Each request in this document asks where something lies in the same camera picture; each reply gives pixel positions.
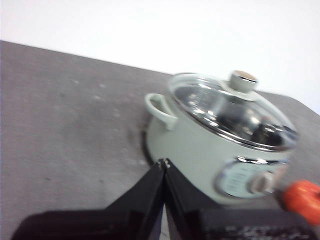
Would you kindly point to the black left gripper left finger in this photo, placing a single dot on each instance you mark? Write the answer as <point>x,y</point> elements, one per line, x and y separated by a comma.
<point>112,222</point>

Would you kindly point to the pale green electric pot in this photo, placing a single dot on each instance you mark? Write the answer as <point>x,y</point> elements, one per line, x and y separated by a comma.
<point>190,150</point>

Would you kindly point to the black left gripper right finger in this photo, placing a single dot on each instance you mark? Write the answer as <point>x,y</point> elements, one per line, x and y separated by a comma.
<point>200,222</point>

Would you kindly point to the orange toy pumpkin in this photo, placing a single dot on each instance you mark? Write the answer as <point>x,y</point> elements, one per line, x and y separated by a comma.
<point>303,200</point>

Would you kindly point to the glass lid with green knob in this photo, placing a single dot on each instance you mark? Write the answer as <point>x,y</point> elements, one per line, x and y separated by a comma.
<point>212,105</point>

